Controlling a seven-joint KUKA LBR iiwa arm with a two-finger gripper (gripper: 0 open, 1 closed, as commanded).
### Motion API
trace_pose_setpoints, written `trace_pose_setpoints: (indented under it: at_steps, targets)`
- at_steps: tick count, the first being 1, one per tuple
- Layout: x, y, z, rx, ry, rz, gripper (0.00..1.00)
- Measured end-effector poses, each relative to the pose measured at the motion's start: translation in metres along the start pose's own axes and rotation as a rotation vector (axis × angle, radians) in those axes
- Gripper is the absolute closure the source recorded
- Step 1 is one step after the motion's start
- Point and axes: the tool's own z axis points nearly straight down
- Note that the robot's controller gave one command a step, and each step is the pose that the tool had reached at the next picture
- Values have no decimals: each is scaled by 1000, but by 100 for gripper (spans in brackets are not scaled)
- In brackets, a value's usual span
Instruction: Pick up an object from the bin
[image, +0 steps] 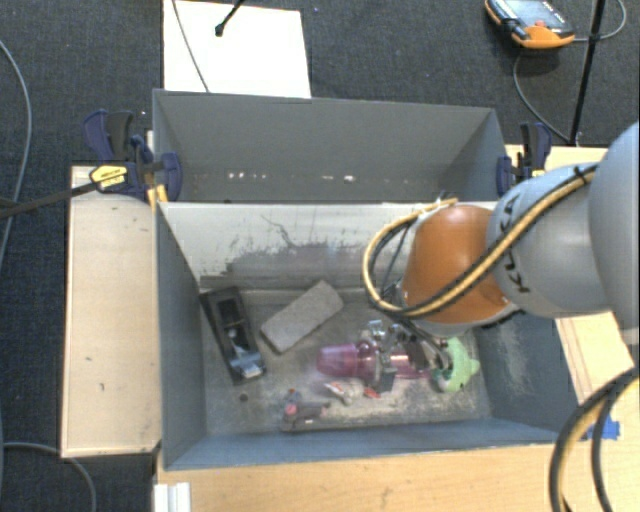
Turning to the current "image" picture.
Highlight light green toy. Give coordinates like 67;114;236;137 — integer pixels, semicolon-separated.
430;335;482;394

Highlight pink clear plastic bottle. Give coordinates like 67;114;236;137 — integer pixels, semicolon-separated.
315;341;434;389

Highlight grey sponge block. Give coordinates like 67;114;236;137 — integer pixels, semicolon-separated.
259;279;346;355

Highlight pale wood board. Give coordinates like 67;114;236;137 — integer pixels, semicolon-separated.
60;164;164;459

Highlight black rectangular tray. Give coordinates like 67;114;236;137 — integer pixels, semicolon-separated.
198;285;268;387

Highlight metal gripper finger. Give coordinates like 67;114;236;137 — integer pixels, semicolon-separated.
372;351;400;395
367;319;401;357

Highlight white and red small packet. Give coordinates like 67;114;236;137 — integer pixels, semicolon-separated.
322;379;364;406

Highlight grey metal bin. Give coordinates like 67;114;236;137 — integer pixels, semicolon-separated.
151;88;584;472

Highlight grey and red toy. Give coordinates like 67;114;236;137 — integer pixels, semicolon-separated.
279;388;333;433

